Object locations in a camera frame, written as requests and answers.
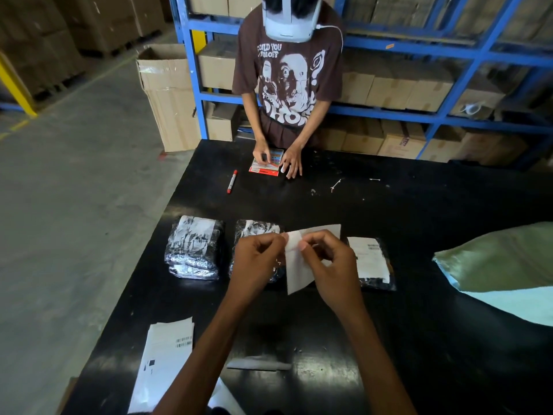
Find person's left hand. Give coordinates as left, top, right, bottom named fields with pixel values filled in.
left=228, top=232, right=289, bottom=299

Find person's right hand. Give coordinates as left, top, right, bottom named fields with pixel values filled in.
left=298, top=231, right=369, bottom=317

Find white label sheet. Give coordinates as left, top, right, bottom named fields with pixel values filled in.
left=284, top=224, right=342, bottom=296

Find person's left forearm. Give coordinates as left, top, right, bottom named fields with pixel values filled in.
left=152, top=294, right=256, bottom=415

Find person's right forearm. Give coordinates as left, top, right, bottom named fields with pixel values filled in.
left=339, top=303, right=418, bottom=415

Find wrapped black garment packet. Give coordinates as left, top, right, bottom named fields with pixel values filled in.
left=228, top=219, right=287, bottom=284

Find labelled black garment packet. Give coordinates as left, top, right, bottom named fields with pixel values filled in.
left=346, top=236, right=397, bottom=292

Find stack of wrapped black garments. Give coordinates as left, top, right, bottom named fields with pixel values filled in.
left=164, top=215, right=224, bottom=280

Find red sticker card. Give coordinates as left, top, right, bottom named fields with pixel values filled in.
left=249, top=147, right=285, bottom=177

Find white backing paper strip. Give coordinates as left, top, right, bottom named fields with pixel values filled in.
left=226, top=356, right=293, bottom=372

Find white printed paper sheets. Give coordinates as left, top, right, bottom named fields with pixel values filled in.
left=127, top=317, right=195, bottom=415

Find plain white paper sheet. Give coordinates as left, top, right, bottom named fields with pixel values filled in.
left=207, top=378, right=247, bottom=415

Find blue metal shelf rack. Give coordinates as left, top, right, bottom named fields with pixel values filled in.
left=168, top=0, right=553, bottom=169

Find row of brown cardboard boxes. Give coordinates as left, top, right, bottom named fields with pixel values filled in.
left=188, top=0, right=553, bottom=167

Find tall open cardboard box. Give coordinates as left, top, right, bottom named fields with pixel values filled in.
left=136, top=43, right=202, bottom=153

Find green woven sack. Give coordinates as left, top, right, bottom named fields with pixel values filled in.
left=432, top=222, right=553, bottom=327

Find white head-mounted headset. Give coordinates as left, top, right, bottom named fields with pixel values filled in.
left=261, top=0, right=325, bottom=44

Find palletized cardboard carton stacks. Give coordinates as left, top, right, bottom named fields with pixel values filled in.
left=0, top=0, right=168, bottom=100

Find white headset cable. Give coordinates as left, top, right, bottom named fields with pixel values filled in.
left=317, top=24, right=345, bottom=53

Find yellow metal guard post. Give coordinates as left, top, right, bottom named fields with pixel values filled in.
left=0, top=52, right=38, bottom=118

